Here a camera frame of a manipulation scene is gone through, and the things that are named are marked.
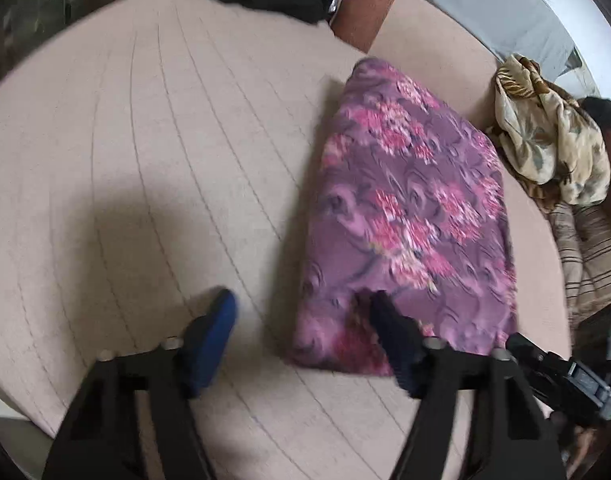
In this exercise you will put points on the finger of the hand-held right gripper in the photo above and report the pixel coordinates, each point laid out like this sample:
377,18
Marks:
540,365

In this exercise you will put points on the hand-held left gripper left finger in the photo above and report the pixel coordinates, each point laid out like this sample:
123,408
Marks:
213,337

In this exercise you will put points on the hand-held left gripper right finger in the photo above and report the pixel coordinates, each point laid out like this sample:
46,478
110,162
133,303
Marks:
395,345

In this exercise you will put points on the purple floral cloth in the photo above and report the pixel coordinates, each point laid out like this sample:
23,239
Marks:
410,210

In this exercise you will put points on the grey striped cloth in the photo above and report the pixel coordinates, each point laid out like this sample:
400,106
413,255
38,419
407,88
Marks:
590,250

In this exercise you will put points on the beige floral cloth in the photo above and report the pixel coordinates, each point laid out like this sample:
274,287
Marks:
545,130

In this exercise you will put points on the dark cloth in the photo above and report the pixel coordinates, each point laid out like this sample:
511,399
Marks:
605,112

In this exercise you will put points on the grey fabric sheet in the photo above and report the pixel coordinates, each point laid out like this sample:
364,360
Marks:
505,5

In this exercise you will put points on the wooden glass cabinet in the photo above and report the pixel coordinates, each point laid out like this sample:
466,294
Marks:
35,10

